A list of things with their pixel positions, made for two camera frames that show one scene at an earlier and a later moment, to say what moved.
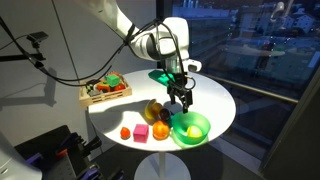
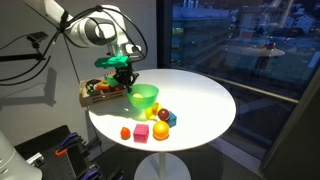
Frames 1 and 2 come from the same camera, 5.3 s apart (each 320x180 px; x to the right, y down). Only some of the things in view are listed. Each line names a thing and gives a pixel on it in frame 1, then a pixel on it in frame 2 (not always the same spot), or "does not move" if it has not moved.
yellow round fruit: (194, 132) -> (138, 95)
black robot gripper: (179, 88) -> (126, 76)
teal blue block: (171, 119) does not move
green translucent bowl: (190, 128) -> (143, 96)
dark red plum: (164, 114) does not move
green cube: (112, 80) does not move
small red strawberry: (125, 133) does not move
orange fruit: (160, 130) does not move
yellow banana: (152, 109) does not move
